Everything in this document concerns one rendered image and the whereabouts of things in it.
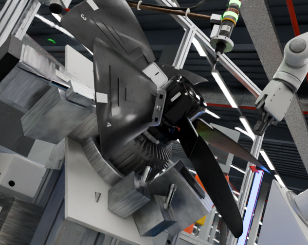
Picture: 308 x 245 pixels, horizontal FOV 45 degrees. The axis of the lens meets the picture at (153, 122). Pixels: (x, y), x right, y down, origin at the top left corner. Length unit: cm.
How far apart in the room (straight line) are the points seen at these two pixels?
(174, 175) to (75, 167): 26
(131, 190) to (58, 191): 35
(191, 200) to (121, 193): 20
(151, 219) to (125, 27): 49
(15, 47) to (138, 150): 37
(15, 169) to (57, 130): 45
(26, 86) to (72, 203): 27
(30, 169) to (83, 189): 45
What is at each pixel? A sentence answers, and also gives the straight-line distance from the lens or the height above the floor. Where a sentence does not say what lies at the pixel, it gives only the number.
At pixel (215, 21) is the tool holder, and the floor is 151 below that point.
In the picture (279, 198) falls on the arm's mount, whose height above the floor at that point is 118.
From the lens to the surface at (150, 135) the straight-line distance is 94.
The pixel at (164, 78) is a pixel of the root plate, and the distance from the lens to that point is 99.
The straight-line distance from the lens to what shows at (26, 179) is 130.
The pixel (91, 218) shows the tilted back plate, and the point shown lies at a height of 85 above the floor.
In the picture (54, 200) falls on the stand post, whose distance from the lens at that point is 115.
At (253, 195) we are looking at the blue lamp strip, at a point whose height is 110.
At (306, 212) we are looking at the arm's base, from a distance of 156.
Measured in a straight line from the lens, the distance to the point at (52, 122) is 84.
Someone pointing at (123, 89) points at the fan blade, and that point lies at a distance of 74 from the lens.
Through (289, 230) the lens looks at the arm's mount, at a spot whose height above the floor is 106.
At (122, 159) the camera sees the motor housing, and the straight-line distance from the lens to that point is 95.
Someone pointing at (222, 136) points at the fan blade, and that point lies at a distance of 105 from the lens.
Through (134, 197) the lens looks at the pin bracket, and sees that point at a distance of 87.
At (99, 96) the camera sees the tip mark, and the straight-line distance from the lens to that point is 68.
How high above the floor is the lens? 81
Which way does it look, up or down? 19 degrees up
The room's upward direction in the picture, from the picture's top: 20 degrees clockwise
